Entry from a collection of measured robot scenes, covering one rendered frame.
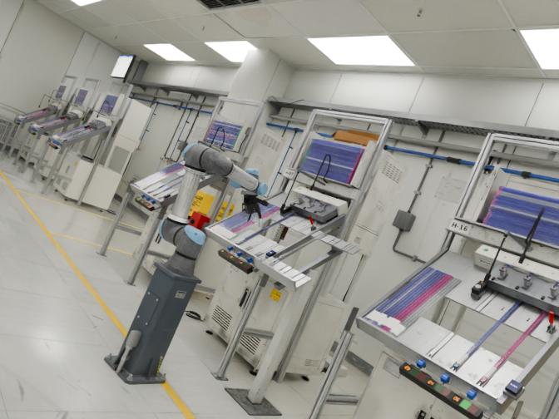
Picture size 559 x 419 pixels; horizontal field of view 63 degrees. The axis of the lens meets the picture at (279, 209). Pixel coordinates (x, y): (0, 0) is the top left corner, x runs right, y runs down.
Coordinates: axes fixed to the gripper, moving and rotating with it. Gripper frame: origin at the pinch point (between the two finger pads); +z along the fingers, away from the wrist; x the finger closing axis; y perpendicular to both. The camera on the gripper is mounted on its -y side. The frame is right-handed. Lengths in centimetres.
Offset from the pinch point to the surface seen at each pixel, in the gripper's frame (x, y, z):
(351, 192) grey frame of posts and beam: 21, -63, -17
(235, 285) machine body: -30, -6, 57
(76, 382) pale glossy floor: 38, 120, 39
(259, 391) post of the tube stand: 52, 31, 77
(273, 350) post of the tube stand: 50, 21, 55
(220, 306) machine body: -37, 3, 74
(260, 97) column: -295, -214, -54
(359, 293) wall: -46, -161, 116
